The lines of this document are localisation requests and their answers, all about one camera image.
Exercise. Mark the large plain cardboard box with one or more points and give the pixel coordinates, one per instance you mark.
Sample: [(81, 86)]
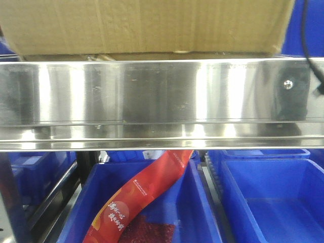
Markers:
[(144, 30)]

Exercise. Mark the blue bin rear right lower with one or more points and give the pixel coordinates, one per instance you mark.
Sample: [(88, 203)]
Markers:
[(220, 155)]

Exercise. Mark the red printed snack bag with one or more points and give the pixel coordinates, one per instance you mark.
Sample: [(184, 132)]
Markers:
[(136, 194)]

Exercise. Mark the blue bin upper right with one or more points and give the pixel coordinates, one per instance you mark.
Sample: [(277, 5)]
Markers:
[(313, 30)]

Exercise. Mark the shiny round screw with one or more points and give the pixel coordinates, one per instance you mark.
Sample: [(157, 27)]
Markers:
[(288, 84)]

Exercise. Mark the blue bin left lower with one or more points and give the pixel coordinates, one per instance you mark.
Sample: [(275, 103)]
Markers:
[(36, 173)]

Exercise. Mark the stainless steel shelf rail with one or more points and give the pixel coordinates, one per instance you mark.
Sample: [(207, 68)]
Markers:
[(183, 104)]

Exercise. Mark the blue bin upper left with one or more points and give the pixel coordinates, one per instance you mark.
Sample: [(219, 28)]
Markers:
[(4, 48)]

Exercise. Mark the blue bin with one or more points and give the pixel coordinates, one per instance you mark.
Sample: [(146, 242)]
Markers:
[(4, 48), (184, 205), (313, 30), (36, 173), (274, 200), (220, 155)]

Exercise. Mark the dark red mesh packet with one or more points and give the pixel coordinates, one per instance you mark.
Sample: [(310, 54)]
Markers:
[(140, 230)]

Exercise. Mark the blue bin middle lower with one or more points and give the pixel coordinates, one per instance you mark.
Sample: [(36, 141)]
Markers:
[(184, 205)]

